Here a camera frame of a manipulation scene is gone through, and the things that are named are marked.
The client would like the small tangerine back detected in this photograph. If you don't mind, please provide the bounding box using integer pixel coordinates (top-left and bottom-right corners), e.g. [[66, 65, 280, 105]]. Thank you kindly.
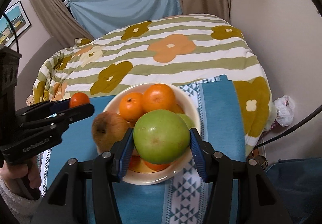
[[69, 92, 90, 108]]

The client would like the small tangerine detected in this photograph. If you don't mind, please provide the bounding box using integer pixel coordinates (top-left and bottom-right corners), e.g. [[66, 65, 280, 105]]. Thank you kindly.
[[143, 161, 170, 172], [69, 92, 90, 108]]

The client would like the yellow red apple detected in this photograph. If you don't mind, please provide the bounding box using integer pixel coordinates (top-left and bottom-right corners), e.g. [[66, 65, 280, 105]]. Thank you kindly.
[[92, 112, 129, 154]]

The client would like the medium orange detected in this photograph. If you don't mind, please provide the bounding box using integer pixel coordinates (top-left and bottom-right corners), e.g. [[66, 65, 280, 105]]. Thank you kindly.
[[119, 92, 145, 122]]

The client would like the small tangerine front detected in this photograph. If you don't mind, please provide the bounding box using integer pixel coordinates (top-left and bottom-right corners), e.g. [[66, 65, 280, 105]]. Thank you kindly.
[[143, 161, 170, 172]]

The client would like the large green apple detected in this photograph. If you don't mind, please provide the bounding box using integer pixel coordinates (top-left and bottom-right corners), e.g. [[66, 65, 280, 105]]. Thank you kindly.
[[177, 113, 195, 129]]

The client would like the small green apple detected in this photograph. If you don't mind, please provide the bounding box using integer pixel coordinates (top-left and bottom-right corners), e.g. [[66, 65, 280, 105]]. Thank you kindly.
[[133, 109, 190, 164]]

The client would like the large orange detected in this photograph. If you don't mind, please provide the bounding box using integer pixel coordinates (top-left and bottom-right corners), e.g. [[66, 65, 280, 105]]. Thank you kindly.
[[142, 83, 176, 112]]

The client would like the left forearm fuzzy sleeve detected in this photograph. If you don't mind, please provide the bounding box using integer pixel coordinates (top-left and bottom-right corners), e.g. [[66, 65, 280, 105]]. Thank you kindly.
[[1, 179, 43, 223]]

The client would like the person left hand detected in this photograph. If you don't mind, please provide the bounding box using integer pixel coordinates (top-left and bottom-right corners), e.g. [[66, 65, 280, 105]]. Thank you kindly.
[[1, 156, 41, 196]]

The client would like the grey headboard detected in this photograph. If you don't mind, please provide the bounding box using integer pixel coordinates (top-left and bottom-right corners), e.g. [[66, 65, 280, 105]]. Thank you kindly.
[[15, 37, 63, 110]]

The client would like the blue patterned tablecloth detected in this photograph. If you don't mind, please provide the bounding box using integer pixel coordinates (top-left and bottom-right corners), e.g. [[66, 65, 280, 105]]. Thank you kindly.
[[40, 75, 245, 223]]

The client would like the left beige curtain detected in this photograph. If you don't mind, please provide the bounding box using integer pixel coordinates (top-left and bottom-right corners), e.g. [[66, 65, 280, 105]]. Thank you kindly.
[[29, 0, 94, 48]]

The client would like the white plastic bag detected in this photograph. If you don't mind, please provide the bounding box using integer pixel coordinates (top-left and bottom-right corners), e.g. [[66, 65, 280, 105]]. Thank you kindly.
[[273, 95, 295, 127]]

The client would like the cream ceramic bowl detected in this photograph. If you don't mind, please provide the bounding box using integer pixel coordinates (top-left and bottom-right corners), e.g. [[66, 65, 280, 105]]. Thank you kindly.
[[95, 82, 201, 186]]

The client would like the floral striped bed blanket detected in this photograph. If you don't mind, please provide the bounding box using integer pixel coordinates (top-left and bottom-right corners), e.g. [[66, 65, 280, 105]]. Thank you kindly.
[[26, 14, 276, 154]]

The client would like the light blue hanging sheet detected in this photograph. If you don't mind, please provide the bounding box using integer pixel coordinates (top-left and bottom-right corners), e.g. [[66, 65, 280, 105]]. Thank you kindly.
[[69, 0, 182, 38]]

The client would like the framed wall picture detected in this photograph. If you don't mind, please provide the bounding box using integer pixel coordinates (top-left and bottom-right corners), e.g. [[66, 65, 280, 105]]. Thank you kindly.
[[0, 1, 31, 47]]

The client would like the black cable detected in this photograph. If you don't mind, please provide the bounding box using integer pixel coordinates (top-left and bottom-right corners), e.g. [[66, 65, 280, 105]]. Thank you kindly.
[[253, 104, 322, 150]]

